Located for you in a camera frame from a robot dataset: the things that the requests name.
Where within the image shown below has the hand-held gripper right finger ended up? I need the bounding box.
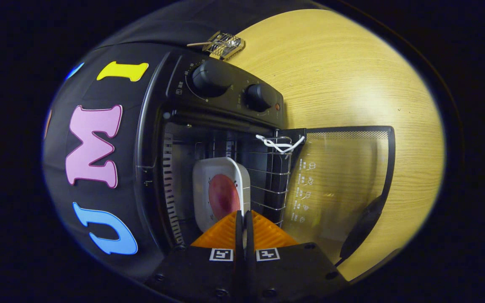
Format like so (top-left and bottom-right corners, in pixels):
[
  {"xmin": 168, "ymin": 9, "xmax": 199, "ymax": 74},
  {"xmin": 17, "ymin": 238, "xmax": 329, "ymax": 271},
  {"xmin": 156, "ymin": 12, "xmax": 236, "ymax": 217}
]
[{"xmin": 245, "ymin": 210, "xmax": 348, "ymax": 303}]

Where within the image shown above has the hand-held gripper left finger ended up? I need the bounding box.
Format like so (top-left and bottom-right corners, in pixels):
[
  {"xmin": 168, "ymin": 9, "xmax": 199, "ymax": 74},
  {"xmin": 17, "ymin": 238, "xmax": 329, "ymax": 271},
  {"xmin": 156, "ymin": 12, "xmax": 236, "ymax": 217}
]
[{"xmin": 146, "ymin": 210, "xmax": 243, "ymax": 303}]

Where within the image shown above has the pink round food slice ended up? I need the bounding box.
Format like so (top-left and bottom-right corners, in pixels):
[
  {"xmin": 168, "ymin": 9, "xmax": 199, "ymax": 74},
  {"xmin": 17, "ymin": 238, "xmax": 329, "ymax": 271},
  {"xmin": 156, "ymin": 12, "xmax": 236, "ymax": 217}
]
[{"xmin": 208, "ymin": 174, "xmax": 242, "ymax": 216}]

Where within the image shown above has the white square plate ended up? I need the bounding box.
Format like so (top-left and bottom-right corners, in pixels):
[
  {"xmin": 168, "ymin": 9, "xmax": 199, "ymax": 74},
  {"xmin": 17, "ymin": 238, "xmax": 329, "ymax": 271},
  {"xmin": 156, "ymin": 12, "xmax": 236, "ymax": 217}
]
[{"xmin": 192, "ymin": 157, "xmax": 251, "ymax": 249}]

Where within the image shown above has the black toaster oven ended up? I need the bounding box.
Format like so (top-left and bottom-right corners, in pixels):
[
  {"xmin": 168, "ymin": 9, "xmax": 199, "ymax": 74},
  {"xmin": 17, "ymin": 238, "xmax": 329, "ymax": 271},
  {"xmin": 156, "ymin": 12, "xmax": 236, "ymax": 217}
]
[{"xmin": 135, "ymin": 42, "xmax": 396, "ymax": 270}]

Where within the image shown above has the black backdrop cloth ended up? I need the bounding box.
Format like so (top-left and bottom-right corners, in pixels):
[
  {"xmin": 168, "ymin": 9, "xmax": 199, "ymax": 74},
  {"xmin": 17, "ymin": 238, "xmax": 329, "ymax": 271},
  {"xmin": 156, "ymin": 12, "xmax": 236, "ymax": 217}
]
[{"xmin": 42, "ymin": 0, "xmax": 327, "ymax": 282}]

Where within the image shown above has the metal wire oven rack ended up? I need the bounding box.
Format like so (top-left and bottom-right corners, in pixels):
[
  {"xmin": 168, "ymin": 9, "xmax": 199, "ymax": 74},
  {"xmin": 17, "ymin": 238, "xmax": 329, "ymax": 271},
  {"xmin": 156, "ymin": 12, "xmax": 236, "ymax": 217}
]
[{"xmin": 242, "ymin": 135, "xmax": 293, "ymax": 228}]

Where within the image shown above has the white string tie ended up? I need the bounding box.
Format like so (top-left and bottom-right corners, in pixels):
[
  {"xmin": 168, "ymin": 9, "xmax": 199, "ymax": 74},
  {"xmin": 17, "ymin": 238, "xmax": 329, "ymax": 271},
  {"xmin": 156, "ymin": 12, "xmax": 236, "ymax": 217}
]
[{"xmin": 256, "ymin": 134, "xmax": 306, "ymax": 154}]

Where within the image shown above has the small wire basket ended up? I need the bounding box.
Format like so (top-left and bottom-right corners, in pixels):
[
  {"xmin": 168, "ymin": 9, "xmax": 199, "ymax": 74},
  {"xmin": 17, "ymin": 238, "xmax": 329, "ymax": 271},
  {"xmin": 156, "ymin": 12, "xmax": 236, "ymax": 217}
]
[{"xmin": 203, "ymin": 31, "xmax": 246, "ymax": 60}]

